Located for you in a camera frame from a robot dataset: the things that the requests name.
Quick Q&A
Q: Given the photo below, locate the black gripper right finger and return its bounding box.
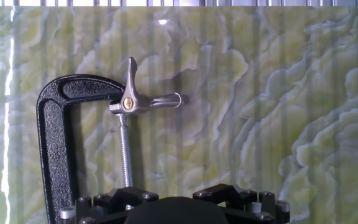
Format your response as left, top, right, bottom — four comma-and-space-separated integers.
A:
192, 183, 291, 224

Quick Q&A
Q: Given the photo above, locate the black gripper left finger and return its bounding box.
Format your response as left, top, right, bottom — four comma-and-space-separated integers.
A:
59, 185, 160, 224

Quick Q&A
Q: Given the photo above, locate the green marble pattern mat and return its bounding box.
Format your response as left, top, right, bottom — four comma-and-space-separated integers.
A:
0, 6, 358, 224

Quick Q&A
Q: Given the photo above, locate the black C-clamp frame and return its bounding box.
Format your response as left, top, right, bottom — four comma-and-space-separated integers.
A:
35, 73, 127, 224

